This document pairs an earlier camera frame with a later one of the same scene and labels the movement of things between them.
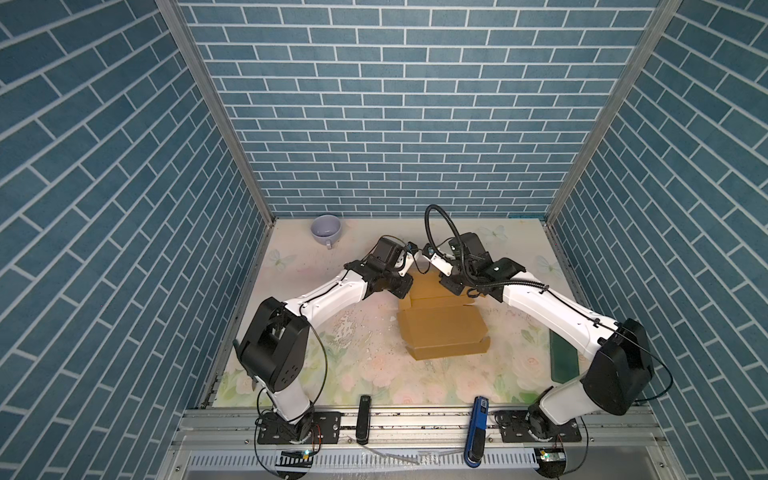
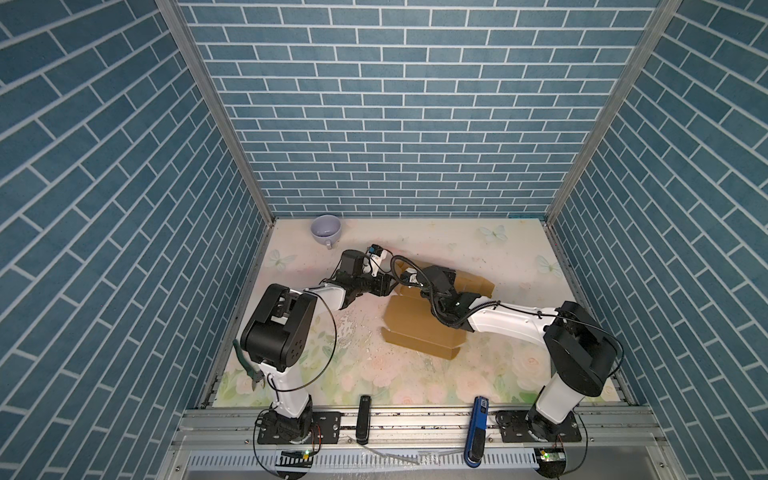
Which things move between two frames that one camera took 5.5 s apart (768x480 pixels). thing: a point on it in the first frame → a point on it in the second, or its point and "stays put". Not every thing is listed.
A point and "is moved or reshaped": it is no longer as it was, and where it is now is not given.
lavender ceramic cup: [326, 228] stays put
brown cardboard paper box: [436, 321] is moved or reshaped
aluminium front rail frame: [616, 444] stays put
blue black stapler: [475, 443] stays put
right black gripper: [445, 282] → [451, 276]
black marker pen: [364, 418] stays put
